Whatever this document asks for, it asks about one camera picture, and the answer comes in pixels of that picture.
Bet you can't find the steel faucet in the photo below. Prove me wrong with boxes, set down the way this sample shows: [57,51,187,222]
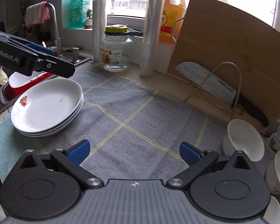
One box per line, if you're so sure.
[26,2,62,56]

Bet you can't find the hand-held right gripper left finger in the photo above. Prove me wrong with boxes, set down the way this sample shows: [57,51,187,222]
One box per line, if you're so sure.
[19,139,104,190]

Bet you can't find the steel sink stub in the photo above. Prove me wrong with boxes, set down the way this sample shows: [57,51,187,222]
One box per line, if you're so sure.
[71,47,81,63]

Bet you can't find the tall plastic wrap roll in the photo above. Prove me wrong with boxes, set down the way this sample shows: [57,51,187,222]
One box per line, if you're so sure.
[140,0,167,78]

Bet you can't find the green dish soap bottle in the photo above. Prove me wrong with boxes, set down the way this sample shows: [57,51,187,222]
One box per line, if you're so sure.
[69,0,91,28]

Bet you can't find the red basin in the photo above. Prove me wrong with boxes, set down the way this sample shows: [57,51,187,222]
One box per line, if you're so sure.
[3,71,54,102]

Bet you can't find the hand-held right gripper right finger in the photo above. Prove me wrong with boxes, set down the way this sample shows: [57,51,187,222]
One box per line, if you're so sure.
[166,142,252,190]

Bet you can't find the steel wire rack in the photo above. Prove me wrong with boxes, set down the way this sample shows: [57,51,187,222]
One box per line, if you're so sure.
[184,62,243,122]

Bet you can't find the white floral bowl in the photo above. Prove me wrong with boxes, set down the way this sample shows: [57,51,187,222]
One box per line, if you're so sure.
[262,196,280,224]
[223,119,265,162]
[265,150,280,194]

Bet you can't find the small potted plant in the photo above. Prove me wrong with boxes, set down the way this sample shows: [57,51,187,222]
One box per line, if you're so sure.
[85,9,94,29]

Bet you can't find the short plastic wrap roll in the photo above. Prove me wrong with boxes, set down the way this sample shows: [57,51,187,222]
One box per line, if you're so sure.
[92,0,107,62]

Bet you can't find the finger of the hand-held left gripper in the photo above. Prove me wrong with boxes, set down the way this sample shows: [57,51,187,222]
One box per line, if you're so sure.
[29,55,75,78]
[0,29,55,56]

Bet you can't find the wooden cutting board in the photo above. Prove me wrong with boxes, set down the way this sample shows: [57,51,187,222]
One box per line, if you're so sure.
[167,0,280,131]

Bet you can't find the grey checked dish mat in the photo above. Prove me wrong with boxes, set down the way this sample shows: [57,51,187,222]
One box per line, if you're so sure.
[0,64,278,185]

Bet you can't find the glass jar with yellow label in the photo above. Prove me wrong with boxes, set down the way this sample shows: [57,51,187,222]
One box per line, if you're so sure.
[100,24,133,72]

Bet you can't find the orange oil jug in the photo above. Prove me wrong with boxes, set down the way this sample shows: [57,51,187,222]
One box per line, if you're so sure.
[157,0,187,46]

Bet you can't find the white fruit print plate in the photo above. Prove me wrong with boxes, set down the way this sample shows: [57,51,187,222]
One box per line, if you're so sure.
[11,78,84,133]
[15,98,84,136]
[19,105,84,138]

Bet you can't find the black handled kitchen knife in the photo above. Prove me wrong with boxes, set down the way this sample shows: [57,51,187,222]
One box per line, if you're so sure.
[175,62,269,127]

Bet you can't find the pink rag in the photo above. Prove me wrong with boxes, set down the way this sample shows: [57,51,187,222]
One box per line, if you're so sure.
[25,1,50,27]

